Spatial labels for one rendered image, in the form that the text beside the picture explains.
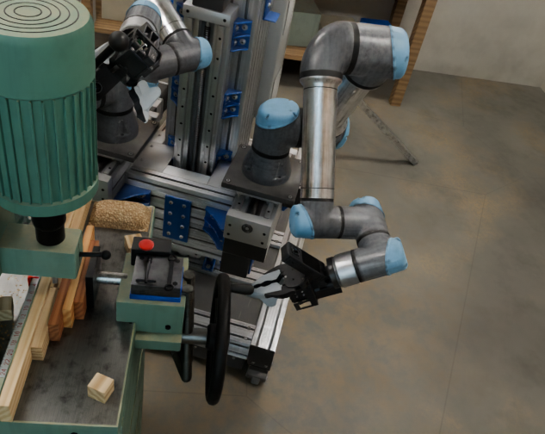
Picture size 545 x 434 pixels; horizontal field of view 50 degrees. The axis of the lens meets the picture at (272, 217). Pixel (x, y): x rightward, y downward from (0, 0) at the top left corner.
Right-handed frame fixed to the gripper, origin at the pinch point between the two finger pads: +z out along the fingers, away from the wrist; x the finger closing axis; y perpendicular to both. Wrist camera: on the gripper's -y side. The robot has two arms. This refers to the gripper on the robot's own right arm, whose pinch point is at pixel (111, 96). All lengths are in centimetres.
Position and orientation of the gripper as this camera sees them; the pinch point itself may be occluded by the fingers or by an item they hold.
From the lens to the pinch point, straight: 110.0
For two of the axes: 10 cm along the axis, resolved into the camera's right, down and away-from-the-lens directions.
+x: 6.1, 5.9, 5.3
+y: 7.9, -4.9, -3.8
